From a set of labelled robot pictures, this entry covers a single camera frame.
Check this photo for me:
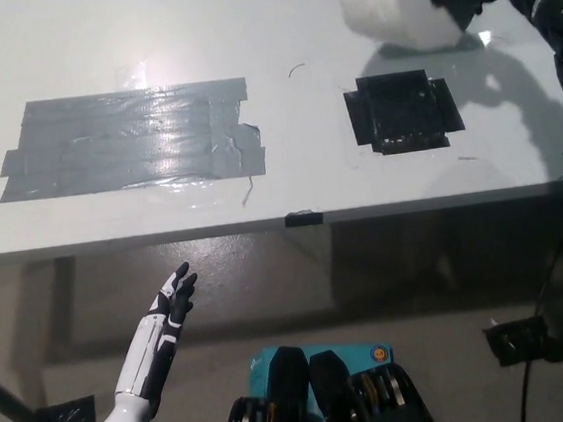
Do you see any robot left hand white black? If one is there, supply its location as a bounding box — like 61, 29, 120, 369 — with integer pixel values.
101, 261, 210, 405

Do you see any white toilet paper roll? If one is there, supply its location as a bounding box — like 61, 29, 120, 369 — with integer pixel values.
335, 0, 472, 62

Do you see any grey table leg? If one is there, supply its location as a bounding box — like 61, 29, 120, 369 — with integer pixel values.
48, 255, 85, 353

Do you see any black stand leg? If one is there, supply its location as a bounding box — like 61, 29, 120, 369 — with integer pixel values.
0, 361, 39, 422

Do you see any black tape square patch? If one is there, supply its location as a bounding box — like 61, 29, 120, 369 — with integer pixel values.
341, 65, 467, 161

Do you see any small black tape strip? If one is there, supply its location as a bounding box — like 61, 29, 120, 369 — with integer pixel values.
284, 208, 325, 229

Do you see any grey duct tape patch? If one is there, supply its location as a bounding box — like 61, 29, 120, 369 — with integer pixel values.
0, 75, 269, 205

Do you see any black floor cable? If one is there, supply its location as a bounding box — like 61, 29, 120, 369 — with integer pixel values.
515, 359, 543, 422

